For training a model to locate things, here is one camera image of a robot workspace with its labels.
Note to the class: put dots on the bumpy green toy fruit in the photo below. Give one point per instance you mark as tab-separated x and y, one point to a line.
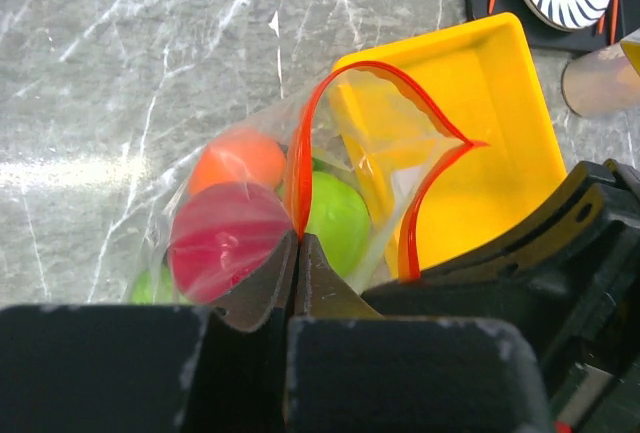
143	292

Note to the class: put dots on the beige mug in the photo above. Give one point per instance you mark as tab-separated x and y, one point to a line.
605	81

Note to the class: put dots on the red toy apple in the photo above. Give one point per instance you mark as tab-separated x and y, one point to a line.
221	235

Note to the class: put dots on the green toy apple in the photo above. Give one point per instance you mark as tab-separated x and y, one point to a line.
340	220

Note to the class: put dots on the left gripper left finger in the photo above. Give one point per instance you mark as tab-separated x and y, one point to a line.
156	368

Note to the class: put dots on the yellow plastic tray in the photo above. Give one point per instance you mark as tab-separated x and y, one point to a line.
482	76

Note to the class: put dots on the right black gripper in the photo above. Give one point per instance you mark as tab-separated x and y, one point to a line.
568	277

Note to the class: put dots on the orange toy tangerine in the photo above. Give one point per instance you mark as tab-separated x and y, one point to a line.
239	155

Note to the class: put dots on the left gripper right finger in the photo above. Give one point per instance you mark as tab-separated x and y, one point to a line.
350	369

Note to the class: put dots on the clear zip top bag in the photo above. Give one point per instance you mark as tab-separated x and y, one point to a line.
372	126

